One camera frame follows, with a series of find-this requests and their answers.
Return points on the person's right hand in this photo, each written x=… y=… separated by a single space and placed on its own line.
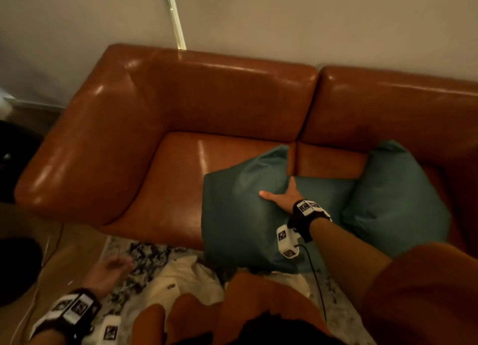
x=285 y=201

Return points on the person's left hand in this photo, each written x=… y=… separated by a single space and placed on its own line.
x=108 y=273

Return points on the teal square cushion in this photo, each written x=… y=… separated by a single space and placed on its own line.
x=392 y=199
x=325 y=191
x=239 y=214

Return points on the brown leather sofa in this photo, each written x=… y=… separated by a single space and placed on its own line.
x=149 y=113

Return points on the person's left forearm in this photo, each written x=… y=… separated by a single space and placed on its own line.
x=48 y=339

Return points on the person's right forearm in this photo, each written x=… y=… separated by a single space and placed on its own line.
x=343 y=255

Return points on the speckled patterned rug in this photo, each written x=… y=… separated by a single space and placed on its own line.
x=149 y=259

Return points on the beige trousers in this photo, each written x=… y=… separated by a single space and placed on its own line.
x=179 y=281

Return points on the black round object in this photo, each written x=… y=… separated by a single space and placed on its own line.
x=18 y=270

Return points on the orange shirt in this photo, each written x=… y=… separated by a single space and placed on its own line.
x=429 y=300

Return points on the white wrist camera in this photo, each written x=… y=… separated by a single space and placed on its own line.
x=285 y=240
x=108 y=331

